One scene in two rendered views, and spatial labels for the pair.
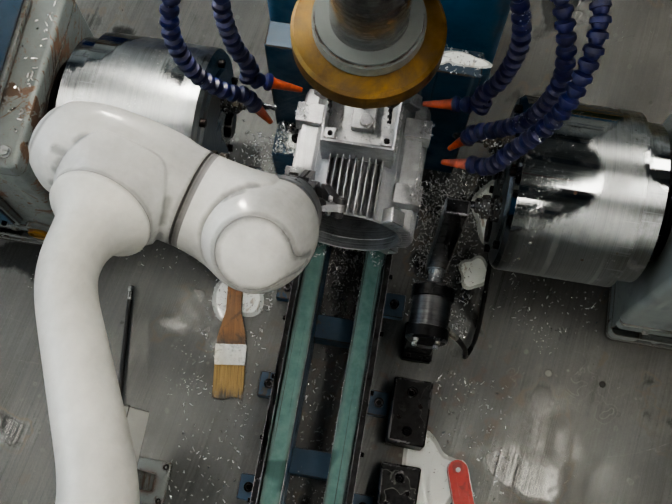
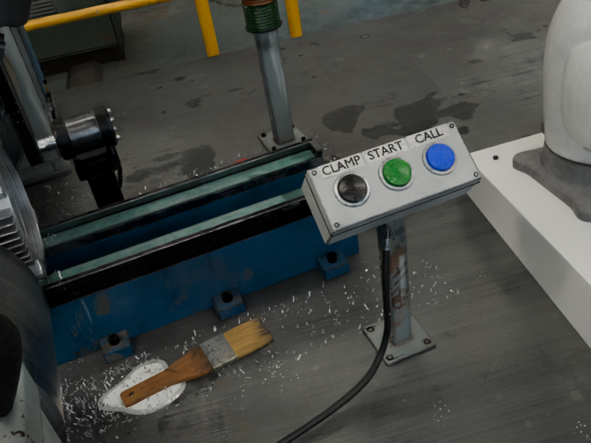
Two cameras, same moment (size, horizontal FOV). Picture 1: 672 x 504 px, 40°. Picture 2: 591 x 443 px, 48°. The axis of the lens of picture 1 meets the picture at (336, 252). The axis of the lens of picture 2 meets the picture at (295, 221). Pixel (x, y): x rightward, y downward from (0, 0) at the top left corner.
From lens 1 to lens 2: 119 cm
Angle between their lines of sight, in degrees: 62
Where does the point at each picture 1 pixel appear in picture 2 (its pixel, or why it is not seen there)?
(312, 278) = (90, 266)
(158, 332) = (235, 432)
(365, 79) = not seen: outside the picture
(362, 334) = (132, 213)
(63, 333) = not seen: outside the picture
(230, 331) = (192, 365)
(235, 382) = (244, 330)
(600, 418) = (135, 151)
